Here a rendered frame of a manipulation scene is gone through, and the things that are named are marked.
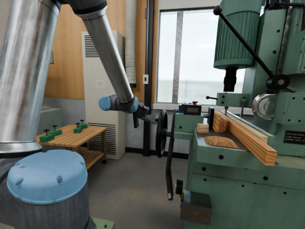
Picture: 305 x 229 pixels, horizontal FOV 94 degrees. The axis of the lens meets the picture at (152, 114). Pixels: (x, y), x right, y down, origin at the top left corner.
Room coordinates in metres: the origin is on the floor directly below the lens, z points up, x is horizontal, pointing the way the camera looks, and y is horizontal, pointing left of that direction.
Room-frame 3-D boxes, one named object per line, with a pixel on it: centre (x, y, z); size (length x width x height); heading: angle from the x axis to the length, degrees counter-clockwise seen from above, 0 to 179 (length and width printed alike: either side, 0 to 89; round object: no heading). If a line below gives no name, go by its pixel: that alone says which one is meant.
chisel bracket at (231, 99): (0.76, -0.41, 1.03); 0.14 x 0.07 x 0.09; 77
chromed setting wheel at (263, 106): (0.61, -0.49, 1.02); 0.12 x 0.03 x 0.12; 77
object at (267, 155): (0.65, -0.37, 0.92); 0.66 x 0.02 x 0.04; 167
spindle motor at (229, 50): (0.76, -0.40, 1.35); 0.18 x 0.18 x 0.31
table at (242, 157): (0.72, -0.28, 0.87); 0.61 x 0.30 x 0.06; 167
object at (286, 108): (0.57, -0.54, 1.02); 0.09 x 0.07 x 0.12; 167
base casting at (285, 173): (0.74, -0.51, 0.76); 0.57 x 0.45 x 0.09; 77
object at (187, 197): (0.54, -0.20, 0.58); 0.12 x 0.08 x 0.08; 77
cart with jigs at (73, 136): (1.62, 0.94, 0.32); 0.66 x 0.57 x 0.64; 172
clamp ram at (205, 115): (0.73, -0.27, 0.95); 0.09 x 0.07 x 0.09; 167
